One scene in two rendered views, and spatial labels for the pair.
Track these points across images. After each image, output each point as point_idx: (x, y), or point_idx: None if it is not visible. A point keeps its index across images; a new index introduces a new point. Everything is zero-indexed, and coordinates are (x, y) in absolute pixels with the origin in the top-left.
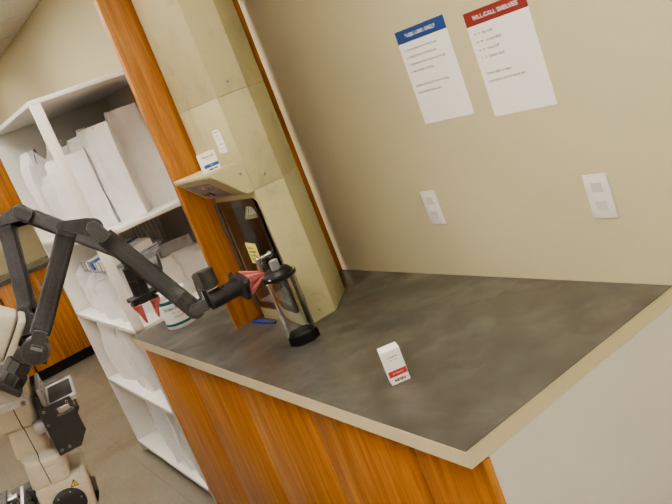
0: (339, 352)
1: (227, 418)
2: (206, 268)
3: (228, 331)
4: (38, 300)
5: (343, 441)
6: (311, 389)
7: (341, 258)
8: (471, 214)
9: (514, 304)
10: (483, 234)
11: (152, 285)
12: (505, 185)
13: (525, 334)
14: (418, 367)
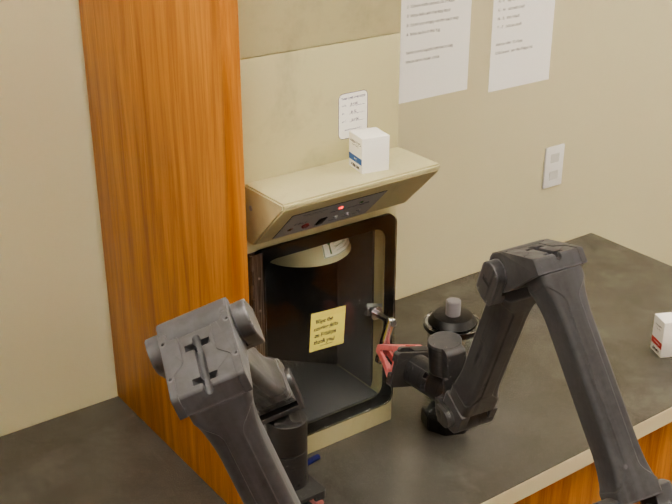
0: (540, 390)
1: None
2: (447, 335)
3: None
4: (625, 425)
5: (652, 456)
6: (639, 409)
7: (110, 376)
8: (416, 216)
9: None
10: (422, 239)
11: (505, 370)
12: (470, 171)
13: (622, 288)
14: (643, 340)
